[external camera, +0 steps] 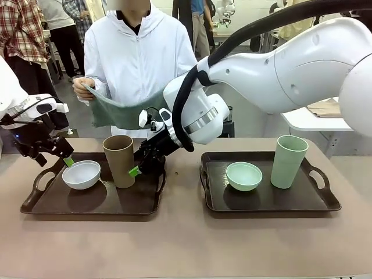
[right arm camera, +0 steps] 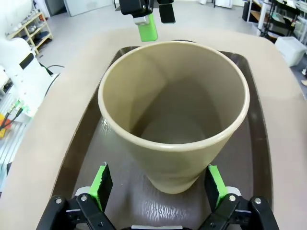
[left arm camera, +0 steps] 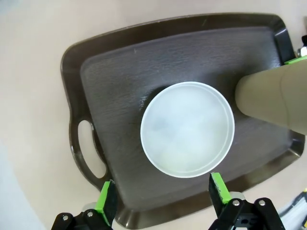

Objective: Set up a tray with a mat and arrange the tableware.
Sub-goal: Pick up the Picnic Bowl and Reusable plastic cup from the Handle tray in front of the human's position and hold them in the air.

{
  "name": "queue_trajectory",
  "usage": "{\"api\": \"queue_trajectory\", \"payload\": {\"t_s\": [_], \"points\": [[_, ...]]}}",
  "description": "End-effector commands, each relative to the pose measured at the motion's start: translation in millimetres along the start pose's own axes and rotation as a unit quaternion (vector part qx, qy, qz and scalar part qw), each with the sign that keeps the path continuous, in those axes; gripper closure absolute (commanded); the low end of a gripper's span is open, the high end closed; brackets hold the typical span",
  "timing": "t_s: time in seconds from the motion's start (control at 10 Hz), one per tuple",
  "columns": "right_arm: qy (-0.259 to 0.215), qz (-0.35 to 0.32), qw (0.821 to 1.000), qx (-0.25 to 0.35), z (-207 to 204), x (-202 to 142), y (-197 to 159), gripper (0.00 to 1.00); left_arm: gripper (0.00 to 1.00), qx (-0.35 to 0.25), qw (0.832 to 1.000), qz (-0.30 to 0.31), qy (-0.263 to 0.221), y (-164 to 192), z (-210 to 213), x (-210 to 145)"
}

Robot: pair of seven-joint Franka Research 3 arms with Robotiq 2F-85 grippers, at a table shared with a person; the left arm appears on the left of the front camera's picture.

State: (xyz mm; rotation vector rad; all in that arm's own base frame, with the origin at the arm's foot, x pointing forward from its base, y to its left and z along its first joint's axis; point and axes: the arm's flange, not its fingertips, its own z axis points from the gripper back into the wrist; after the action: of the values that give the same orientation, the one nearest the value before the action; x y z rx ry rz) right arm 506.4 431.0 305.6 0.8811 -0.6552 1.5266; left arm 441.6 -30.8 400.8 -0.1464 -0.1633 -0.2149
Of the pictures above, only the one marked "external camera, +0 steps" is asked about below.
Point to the black stool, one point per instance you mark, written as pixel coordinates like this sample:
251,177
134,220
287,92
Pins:
229,122

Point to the white bowl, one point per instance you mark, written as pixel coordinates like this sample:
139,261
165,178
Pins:
81,177

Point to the person in plaid shirt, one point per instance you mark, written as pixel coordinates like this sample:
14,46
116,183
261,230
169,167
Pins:
20,29

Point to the pale green bowl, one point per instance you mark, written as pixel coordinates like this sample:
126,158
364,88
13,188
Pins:
244,180

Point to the person right forearm white sleeve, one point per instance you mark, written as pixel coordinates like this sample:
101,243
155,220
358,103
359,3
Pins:
101,85

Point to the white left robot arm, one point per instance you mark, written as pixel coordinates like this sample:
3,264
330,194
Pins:
8,93

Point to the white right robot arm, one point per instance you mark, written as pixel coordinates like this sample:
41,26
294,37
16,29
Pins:
290,72

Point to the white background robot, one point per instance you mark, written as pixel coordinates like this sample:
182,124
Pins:
223,11

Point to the person in dark coat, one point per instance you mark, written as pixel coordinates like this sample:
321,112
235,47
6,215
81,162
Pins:
197,29

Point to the person right hand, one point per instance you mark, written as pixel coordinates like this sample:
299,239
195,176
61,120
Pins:
81,88

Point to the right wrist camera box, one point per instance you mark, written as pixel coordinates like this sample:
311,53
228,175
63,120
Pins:
143,119

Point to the folded tan cloth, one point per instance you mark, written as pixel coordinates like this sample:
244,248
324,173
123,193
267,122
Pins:
325,109

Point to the person in white jacket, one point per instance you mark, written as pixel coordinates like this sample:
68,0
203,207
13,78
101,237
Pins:
130,58

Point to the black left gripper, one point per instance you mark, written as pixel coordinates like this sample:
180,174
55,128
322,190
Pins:
43,142

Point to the tall brown cup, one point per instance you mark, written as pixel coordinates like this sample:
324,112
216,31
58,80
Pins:
116,162

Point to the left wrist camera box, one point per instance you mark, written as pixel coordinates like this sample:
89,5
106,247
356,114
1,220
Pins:
43,108

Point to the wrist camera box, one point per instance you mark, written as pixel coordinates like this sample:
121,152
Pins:
43,108
143,119

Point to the tall pale green cup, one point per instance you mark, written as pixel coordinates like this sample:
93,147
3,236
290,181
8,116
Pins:
287,165

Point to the person in grey jacket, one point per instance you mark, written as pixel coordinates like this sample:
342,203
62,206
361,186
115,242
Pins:
58,14

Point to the green cloth mat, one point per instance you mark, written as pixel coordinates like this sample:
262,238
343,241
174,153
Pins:
122,113

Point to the dark brown serving tray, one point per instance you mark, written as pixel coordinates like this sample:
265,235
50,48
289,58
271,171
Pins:
261,203
87,203

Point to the white side table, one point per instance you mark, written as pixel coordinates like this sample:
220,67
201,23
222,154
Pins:
302,122

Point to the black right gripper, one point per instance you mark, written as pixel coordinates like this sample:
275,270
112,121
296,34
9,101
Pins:
162,143

